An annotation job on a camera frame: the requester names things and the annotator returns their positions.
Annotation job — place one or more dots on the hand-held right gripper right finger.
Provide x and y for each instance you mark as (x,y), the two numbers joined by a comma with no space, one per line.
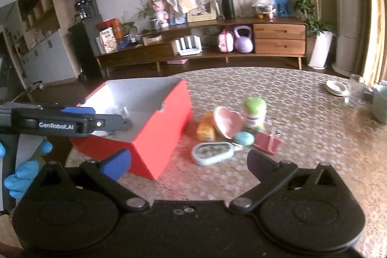
(257,161)

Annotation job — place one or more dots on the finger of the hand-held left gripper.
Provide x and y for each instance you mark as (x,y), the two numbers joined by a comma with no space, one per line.
(79,110)
(108,122)

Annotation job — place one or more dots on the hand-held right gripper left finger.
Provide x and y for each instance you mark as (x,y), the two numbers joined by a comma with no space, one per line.
(118,164)

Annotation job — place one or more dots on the small pink box with stick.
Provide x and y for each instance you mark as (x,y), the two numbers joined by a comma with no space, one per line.
(267,141)

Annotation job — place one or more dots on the blue egg-shaped toy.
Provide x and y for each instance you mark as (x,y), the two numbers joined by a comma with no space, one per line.
(245,138)

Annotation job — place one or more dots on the red cardboard box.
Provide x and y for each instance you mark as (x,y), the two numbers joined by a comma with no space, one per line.
(157,143)

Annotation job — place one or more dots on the light blue oval case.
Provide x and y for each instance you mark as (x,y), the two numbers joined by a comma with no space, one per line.
(211,153)

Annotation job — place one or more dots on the green-lid bottle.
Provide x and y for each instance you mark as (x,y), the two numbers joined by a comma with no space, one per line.
(255,114)

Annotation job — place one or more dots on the pink heart-shaped dish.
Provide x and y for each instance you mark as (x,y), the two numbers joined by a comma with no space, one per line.
(228,123)

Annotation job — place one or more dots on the small orange box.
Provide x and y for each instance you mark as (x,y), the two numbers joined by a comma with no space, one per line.
(205,128)

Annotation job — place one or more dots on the person's left hand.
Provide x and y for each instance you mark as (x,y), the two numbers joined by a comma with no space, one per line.
(25,175)

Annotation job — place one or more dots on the patterned tablecloth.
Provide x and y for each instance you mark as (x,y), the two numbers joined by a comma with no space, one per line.
(302,131)

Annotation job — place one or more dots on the black floor cabinet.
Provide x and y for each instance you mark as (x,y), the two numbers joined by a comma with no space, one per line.
(84,52)

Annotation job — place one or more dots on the yellow snack box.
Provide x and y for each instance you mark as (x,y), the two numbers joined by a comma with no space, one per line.
(108,41)

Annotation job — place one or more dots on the red and orange packages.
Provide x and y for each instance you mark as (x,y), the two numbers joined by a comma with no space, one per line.
(110,26)

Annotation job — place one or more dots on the flat pink box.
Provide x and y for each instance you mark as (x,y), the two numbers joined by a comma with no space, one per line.
(178,61)

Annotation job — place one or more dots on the wooden tissue box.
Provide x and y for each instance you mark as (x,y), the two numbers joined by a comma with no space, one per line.
(152,39)

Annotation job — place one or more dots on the black coffee machine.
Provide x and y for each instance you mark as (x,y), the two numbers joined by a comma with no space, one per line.
(87,8)

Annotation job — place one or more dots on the white round dish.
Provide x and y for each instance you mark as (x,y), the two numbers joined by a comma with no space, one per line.
(336,88)

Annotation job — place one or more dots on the white router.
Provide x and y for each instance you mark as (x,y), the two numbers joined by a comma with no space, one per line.
(189,48)

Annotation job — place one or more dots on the small potted green plant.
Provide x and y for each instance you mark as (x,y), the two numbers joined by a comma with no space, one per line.
(146,13)

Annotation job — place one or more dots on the clear glass cup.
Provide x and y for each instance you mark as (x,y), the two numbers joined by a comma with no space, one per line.
(354,91)

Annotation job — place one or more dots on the purple kettlebell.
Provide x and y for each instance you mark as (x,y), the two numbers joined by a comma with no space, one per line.
(243,42)

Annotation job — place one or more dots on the pink doll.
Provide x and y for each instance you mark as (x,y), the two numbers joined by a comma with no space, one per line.
(160,11)

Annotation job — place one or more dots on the pink toy case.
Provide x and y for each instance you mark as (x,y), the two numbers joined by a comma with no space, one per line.
(226,42)

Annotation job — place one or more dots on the wooden media cabinet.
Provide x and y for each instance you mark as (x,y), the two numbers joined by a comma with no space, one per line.
(278,39)

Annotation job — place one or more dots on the potted tree in white pot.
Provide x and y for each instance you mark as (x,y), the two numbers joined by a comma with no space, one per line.
(320,49)

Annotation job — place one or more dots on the pale green mug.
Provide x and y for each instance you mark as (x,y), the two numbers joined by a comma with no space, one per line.
(381,105)

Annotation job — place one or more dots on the black cylinder speaker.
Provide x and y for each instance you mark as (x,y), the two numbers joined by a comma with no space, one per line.
(228,8)

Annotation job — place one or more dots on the clear plastic bag with snacks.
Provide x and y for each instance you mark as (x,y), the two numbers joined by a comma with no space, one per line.
(263,5)

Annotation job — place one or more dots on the white standing air conditioner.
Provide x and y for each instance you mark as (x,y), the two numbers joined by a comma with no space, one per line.
(347,4)

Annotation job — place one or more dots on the yellow curtain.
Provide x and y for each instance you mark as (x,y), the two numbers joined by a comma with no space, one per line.
(375,4)

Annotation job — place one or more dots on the wall shelf and cupboard unit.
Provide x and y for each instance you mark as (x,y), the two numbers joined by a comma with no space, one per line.
(45,52)

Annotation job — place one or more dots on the cream picture frame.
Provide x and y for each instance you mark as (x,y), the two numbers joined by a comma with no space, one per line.
(201,14)

